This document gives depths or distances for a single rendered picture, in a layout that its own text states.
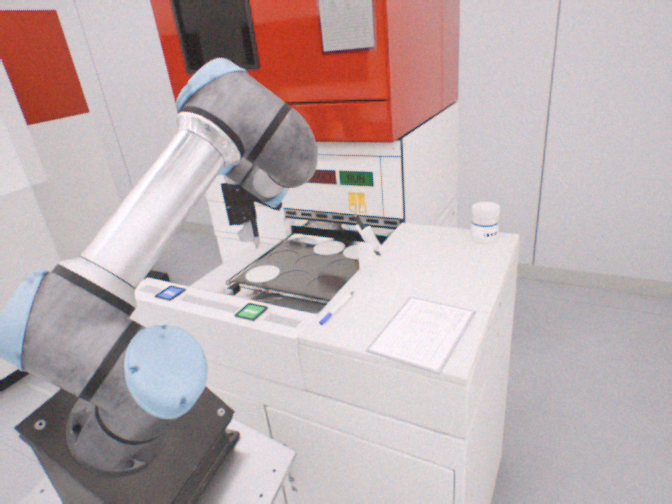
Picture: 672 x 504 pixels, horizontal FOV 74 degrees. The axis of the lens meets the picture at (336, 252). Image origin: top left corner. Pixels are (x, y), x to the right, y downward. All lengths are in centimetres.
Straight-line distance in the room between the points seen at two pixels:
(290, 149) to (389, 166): 67
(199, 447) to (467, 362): 49
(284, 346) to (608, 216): 227
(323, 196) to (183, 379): 99
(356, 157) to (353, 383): 74
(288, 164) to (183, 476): 54
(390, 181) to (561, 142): 155
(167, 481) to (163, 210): 43
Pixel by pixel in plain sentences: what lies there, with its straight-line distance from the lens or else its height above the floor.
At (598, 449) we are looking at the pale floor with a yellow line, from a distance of 211.
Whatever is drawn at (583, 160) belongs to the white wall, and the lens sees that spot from 281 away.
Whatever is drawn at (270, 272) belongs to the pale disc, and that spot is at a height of 90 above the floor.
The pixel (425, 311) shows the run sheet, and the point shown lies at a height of 97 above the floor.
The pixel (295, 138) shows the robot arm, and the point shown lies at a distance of 75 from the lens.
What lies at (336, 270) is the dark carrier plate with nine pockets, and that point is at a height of 90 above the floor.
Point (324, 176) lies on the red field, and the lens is 148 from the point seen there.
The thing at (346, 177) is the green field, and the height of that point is 110.
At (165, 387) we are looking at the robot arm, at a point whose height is 113.
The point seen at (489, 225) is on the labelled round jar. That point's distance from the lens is 125.
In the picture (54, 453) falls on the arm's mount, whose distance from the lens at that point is 82.
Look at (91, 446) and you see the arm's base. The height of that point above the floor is 102.
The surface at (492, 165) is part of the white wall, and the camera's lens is 285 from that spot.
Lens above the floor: 151
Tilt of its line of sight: 26 degrees down
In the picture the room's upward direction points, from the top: 6 degrees counter-clockwise
